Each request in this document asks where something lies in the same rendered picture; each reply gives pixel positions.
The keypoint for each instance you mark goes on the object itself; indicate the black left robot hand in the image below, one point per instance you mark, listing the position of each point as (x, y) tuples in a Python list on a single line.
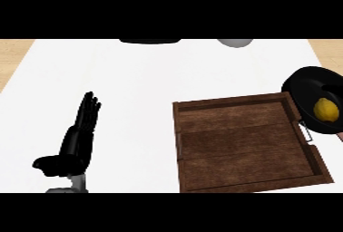
[(78, 142)]

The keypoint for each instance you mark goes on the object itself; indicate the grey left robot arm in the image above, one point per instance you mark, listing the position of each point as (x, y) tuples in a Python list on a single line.
[(74, 184)]

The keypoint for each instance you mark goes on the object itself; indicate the brown wooden tray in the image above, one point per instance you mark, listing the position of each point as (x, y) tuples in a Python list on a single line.
[(241, 142)]

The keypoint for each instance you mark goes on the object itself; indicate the black pot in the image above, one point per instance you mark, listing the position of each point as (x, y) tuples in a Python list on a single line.
[(307, 87)]

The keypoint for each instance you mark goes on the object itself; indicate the yellow lemon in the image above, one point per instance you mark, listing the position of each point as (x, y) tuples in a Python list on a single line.
[(325, 110)]

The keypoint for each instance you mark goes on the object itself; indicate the black rounded object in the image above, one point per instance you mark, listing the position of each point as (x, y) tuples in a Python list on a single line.
[(149, 40)]

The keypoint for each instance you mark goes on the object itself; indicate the grey rounded object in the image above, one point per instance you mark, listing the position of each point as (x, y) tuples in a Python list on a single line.
[(235, 42)]

